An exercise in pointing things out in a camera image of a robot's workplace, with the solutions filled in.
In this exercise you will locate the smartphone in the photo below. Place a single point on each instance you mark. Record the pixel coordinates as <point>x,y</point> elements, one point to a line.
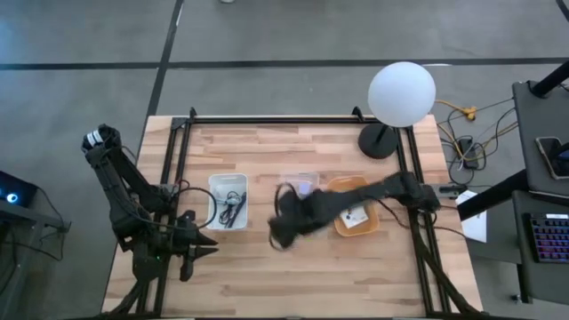
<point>551,155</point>

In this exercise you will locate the black device with blue light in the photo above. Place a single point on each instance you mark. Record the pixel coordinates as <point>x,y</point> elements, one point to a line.
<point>15,189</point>

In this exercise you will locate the clear plastic bin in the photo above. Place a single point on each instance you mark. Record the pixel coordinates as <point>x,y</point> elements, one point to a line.
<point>306,178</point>

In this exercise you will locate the black slanted pole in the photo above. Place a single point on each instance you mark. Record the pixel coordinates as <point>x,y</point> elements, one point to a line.
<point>551,80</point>

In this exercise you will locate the black aluminium rig frame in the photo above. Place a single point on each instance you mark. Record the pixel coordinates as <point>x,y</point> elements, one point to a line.
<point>266,120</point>

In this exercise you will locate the black keyboard with blue keys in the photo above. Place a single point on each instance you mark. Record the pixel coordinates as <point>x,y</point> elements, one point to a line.
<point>551,240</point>

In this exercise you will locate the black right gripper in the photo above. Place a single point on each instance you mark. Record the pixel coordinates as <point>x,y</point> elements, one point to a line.
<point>295,218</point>

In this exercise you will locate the white paper sheet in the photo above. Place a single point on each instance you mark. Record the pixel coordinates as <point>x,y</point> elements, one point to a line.
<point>475,226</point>

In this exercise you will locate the bagged acer leaflet pack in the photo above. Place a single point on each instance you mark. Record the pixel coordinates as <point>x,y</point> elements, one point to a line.
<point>355,218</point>

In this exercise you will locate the orange plastic bin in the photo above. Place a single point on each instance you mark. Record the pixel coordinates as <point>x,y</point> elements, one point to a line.
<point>375,222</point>

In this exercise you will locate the grey side stand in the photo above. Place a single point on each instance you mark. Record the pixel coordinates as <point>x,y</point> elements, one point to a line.
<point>26,249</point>

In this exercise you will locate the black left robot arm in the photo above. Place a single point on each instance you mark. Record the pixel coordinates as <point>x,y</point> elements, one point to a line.
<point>129,204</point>

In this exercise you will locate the white globe table lamp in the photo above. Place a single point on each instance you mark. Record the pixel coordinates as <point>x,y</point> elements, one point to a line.
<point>401,94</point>

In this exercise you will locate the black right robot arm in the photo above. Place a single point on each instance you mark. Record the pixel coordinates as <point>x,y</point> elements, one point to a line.
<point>382,193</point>

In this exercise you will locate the black power adapter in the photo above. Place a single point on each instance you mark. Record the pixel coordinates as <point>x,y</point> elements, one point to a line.
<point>468,153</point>

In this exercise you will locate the white plastic bin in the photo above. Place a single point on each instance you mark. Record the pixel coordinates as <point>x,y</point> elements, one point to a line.
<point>215,191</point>

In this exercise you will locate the dark grey desk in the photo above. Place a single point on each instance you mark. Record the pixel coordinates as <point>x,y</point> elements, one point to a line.
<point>531,133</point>

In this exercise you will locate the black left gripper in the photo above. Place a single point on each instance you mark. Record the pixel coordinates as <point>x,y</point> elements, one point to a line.
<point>187,249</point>

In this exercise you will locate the lavender white square adapter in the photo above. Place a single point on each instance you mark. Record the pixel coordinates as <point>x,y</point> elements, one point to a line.
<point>305,187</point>

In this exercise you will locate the black stand leg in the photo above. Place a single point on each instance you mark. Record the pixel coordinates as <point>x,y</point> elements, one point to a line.
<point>493,195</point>

